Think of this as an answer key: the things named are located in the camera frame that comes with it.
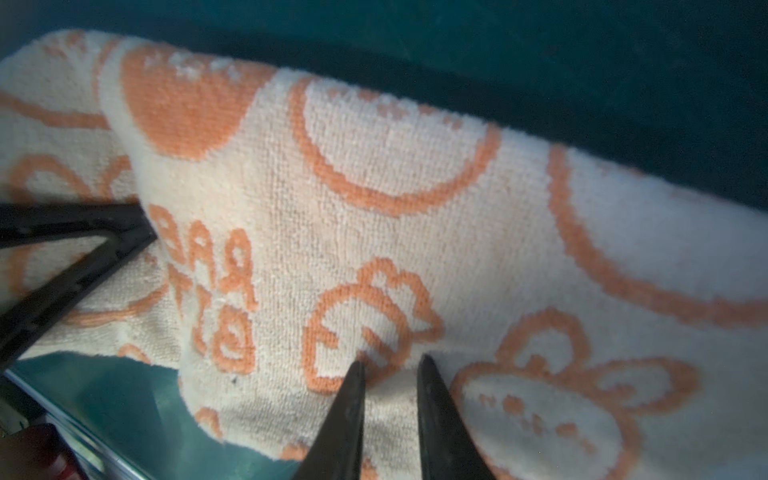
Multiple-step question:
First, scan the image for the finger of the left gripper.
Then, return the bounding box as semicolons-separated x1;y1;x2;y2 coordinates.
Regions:
1;226;156;371
1;203;147;249

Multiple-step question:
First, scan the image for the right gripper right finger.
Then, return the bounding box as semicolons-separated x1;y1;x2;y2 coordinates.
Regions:
416;355;495;480

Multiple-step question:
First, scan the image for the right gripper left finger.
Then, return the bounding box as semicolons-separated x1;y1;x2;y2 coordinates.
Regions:
292;361;366;480

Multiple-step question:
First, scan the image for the orange patterned towel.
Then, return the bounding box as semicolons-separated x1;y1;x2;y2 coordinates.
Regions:
1;30;767;479

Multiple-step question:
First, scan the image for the red metal bottle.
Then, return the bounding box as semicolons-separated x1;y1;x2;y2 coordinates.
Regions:
1;423;88;480

